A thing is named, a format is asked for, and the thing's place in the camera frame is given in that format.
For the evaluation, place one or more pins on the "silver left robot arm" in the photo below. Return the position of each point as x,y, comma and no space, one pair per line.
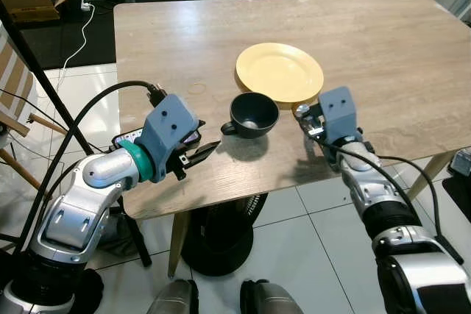
81,204

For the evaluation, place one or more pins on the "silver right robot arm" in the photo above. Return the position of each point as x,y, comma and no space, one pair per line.
368,182

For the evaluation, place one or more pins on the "dark grey cup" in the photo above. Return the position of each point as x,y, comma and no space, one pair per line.
254,126

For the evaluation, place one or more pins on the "yellow plate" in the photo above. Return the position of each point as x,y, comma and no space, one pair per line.
280,71

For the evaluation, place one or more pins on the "black round floor fan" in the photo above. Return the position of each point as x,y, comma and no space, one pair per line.
221,244

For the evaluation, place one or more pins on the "light wooden table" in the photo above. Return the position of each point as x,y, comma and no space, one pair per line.
368,42

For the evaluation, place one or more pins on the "grey robot left foot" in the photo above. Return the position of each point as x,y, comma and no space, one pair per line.
175,299

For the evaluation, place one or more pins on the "grey robot foot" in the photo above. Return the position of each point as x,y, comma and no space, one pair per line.
175,299
268,301

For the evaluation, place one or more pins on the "grey robot right foot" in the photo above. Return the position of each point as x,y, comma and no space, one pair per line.
268,301

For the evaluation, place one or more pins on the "wooden striped folding chair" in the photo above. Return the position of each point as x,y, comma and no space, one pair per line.
15,86

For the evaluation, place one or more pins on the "grey-blue right wrist camera mount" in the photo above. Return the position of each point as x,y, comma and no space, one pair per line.
338,112

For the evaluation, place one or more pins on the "grey-blue wrist camera mount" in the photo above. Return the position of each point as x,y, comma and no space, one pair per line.
338,112
168,119

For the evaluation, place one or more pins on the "grey-blue left wrist camera mount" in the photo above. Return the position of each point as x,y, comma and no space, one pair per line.
168,119

